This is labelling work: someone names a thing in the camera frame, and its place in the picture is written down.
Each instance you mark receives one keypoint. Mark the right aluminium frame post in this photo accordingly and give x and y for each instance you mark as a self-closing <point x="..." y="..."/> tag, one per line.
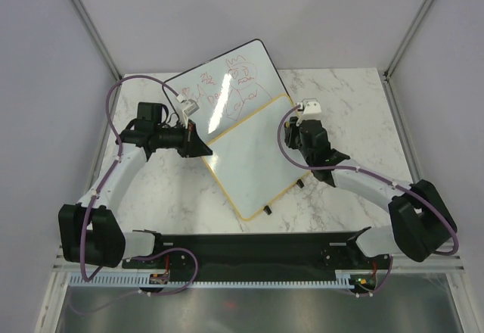
<point x="417" y="22"/>

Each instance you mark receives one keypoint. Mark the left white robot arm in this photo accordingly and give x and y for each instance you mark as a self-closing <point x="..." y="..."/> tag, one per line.
<point x="90" y="234"/>

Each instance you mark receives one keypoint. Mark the aluminium frame post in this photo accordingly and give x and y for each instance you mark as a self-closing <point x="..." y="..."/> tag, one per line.
<point x="417" y="22"/>
<point x="89" y="26"/>

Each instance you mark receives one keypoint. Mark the white slotted cable duct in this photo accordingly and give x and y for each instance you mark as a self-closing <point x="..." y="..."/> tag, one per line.
<point x="150" y="280"/>

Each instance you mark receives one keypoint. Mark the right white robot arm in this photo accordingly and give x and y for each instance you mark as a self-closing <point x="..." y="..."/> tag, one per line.
<point x="420" y="223"/>

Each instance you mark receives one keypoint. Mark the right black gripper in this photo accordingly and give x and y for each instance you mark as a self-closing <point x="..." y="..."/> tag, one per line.
<point x="291" y="132"/>

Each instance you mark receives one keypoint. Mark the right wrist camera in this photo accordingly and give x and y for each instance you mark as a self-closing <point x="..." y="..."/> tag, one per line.
<point x="309" y="109"/>

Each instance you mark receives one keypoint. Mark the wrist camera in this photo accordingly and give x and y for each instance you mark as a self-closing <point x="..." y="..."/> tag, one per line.
<point x="187" y="106"/>
<point x="309" y="109"/>

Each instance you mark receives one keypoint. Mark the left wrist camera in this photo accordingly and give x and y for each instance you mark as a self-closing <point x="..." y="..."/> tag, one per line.
<point x="187" y="106"/>

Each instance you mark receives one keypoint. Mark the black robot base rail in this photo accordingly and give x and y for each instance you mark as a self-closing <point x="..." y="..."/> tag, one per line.
<point x="258" y="257"/>

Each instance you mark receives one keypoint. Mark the left aluminium frame post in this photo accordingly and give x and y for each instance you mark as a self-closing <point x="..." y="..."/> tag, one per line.
<point x="89" y="26"/>

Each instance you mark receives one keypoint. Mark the black framed whiteboard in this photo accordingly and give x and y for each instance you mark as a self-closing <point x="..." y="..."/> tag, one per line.
<point x="230" y="87"/>

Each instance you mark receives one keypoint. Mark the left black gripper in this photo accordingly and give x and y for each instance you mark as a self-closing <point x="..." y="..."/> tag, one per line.
<point x="190" y="138"/>

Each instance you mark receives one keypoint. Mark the yellow framed whiteboard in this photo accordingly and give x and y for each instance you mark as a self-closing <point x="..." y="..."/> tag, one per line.
<point x="248" y="164"/>

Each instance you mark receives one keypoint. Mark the aluminium front rail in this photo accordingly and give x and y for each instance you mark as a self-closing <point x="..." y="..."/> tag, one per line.
<point x="433" y="264"/>

